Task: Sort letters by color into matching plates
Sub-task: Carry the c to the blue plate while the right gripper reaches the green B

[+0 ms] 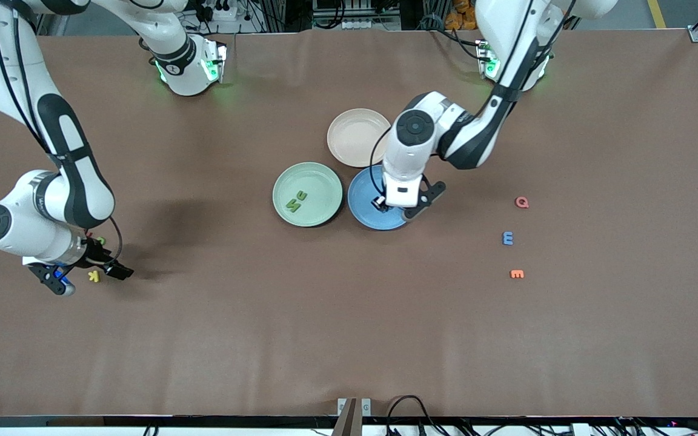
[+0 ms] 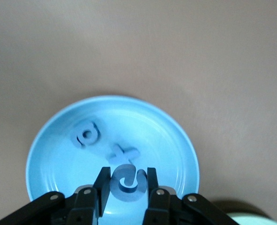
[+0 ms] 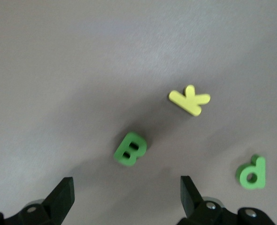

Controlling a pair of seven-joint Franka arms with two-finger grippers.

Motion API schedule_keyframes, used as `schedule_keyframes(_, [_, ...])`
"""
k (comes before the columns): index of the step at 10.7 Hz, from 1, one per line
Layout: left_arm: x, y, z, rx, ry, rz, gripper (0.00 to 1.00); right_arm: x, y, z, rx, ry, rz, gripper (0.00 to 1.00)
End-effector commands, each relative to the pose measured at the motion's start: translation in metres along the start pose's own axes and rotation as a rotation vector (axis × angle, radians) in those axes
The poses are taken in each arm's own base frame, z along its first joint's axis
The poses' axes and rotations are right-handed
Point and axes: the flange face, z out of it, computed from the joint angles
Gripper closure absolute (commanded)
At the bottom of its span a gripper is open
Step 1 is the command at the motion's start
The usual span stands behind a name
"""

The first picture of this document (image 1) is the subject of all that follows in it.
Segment brown table cover mat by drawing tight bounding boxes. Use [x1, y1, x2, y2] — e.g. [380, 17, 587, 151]
[0, 27, 698, 418]

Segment orange round objects pile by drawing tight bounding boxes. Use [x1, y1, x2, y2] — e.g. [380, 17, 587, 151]
[446, 0, 477, 30]

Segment metal bracket plate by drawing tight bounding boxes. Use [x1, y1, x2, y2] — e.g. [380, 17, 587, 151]
[337, 397, 373, 417]

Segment grey camera post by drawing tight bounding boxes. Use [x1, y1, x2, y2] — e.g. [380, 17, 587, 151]
[332, 398, 357, 436]

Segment pale pink plate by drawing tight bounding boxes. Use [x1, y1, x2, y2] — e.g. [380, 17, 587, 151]
[327, 108, 393, 168]

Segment blue plate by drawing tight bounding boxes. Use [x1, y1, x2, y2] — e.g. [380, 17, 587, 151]
[347, 167, 413, 231]

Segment pale green plate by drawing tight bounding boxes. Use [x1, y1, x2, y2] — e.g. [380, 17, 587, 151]
[272, 162, 344, 228]

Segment black table edge rail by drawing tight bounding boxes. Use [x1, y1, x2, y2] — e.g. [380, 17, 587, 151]
[0, 417, 698, 436]

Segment white power strip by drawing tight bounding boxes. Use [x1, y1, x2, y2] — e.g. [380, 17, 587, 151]
[201, 0, 238, 22]
[342, 17, 399, 30]

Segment black floor cables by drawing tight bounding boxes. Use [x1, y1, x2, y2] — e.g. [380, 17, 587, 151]
[385, 395, 447, 436]

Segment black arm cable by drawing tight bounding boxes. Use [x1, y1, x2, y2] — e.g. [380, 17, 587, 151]
[0, 0, 124, 261]
[370, 0, 574, 197]

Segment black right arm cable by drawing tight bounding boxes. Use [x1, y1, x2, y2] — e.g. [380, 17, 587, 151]
[0, 0, 124, 261]

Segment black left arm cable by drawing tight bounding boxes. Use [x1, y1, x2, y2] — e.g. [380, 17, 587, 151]
[370, 0, 574, 197]

